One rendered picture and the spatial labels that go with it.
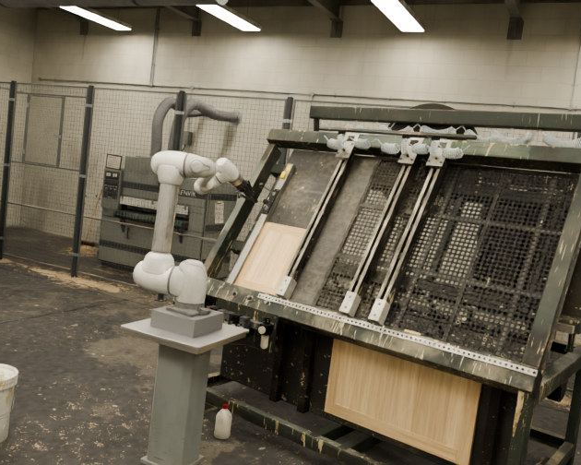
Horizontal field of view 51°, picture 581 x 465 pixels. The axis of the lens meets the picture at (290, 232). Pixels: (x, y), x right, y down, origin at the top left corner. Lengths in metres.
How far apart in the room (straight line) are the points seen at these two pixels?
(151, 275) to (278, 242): 0.98
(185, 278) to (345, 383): 1.16
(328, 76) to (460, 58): 1.91
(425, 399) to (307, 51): 6.90
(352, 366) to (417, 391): 0.42
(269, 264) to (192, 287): 0.79
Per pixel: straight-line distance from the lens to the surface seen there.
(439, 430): 3.46
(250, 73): 9.89
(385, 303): 3.30
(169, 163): 3.26
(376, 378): 3.56
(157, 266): 3.26
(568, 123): 4.02
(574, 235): 3.29
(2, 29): 12.68
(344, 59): 9.23
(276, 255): 3.85
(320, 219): 3.78
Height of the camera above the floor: 1.61
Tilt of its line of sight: 5 degrees down
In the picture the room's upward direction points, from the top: 7 degrees clockwise
